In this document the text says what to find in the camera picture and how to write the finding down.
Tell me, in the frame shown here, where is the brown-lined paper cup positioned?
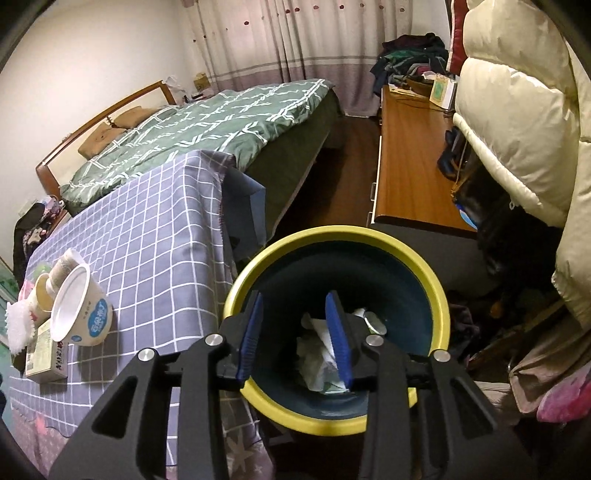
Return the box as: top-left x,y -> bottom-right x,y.
33,272 -> 58,324

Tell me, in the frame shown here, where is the pink floral cloth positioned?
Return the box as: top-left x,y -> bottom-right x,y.
536,364 -> 591,423

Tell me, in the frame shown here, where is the dark patterned clothing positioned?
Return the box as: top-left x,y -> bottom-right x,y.
13,196 -> 70,275

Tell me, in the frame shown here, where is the dark blue cloth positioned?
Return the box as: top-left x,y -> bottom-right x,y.
436,129 -> 467,181

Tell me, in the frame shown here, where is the green patterned duvet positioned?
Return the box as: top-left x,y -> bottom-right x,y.
60,78 -> 335,217

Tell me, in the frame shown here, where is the brown pillow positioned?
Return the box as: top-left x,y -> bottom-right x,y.
113,107 -> 160,130
78,127 -> 127,160

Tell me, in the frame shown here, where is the star print cloth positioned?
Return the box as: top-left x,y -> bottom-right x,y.
9,406 -> 264,480

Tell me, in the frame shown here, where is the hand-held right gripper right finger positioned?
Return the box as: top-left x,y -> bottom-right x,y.
324,291 -> 527,480

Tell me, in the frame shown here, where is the yellow-rimmed dark trash bin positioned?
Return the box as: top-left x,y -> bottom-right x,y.
222,224 -> 451,437

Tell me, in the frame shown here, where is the dark red garment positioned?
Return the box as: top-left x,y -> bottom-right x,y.
445,0 -> 469,75

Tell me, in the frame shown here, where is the wooden bed headboard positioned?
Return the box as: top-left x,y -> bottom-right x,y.
36,80 -> 178,199

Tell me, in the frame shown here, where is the white frilly paper liner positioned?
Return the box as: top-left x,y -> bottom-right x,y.
4,300 -> 38,355

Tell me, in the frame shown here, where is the dark bed base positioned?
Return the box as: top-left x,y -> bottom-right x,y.
245,88 -> 345,232

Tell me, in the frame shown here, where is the beige garment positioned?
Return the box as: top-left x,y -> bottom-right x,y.
508,323 -> 591,411

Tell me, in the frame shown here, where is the white paper cup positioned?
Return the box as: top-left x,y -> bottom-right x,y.
48,248 -> 90,296

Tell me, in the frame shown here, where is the small cardboard box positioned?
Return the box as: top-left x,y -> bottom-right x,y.
24,319 -> 70,383

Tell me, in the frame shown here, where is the cream puffer jacket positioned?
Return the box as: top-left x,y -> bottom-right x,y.
452,0 -> 591,328

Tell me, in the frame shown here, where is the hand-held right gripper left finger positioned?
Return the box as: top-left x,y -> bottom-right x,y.
48,292 -> 265,480

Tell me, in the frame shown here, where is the crumpled white tissue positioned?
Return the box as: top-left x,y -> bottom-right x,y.
295,305 -> 370,394

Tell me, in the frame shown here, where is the black garment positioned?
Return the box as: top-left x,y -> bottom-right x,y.
455,157 -> 568,287

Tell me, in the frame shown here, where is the pile of dark clothes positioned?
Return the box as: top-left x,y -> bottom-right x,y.
369,32 -> 451,100

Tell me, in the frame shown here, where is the round white lid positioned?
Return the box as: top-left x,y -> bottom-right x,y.
362,310 -> 389,336

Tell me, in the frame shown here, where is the wooden desk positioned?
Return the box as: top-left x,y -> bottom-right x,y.
367,85 -> 478,238

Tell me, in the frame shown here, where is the green and white box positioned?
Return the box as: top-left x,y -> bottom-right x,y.
429,76 -> 458,109

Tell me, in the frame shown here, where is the purple checked tablecloth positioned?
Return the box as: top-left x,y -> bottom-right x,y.
7,148 -> 278,480

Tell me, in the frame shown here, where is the striped beige curtain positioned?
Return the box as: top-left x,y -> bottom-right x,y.
178,0 -> 451,118

